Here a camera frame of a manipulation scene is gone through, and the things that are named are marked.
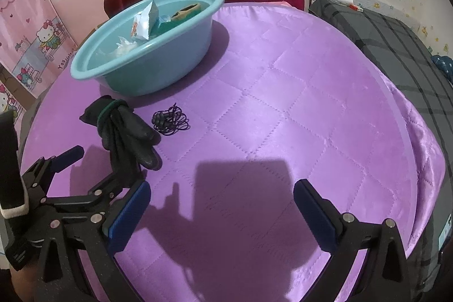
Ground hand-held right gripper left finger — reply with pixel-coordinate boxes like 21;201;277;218
33;180;151;302

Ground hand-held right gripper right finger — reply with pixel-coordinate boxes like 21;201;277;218
294;179;413;302

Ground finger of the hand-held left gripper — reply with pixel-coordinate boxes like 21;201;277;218
46;172;142;209
22;145;85;193

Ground black gloves with green band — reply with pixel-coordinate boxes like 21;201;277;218
78;95;163;182

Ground white plastic bag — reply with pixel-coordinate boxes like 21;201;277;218
113;35;142;58

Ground teal plastic basin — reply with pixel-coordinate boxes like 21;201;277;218
70;0;226;97

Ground white printed packet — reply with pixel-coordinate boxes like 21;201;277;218
129;1;161;40

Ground black earphones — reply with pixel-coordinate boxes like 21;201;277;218
151;103;191;137

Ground purple quilted blanket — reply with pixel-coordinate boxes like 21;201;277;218
21;1;446;302

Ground pink cartoon curtain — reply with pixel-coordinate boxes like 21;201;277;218
0;0;78;119

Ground grey plaid blanket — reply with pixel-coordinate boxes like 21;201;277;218
308;0;453;302

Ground blue starred cloth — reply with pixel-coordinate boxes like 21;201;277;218
430;54;453;85

